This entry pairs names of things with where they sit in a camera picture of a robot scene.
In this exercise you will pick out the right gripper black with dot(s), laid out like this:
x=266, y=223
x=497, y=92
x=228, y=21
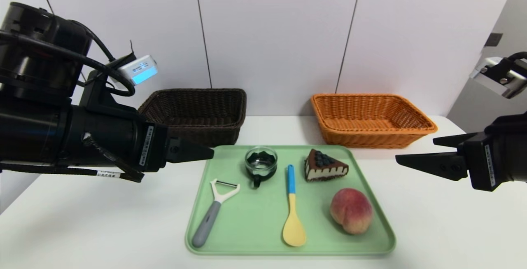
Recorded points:
x=481, y=165

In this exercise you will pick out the dark wall plate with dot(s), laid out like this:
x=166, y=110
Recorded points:
x=493, y=39

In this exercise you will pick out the light green plastic tray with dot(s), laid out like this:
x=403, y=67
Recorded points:
x=247, y=219

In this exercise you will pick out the chocolate blueberry cake slice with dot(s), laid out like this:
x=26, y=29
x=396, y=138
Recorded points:
x=323, y=166

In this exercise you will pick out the glass cup with black holder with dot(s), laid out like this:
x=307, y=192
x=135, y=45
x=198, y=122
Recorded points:
x=260, y=162

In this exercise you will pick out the pink yellow peach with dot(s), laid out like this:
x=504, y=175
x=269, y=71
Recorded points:
x=352, y=211

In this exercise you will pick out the black zip tie tail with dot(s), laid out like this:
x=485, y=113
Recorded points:
x=132, y=47

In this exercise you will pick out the dark brown wicker basket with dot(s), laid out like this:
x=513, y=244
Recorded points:
x=197, y=108

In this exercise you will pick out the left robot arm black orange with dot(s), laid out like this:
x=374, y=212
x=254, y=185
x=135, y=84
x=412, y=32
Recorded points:
x=33, y=129

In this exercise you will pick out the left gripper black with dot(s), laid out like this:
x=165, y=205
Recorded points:
x=155, y=147

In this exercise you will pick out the orange wicker basket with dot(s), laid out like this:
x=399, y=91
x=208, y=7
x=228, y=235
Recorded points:
x=370, y=116

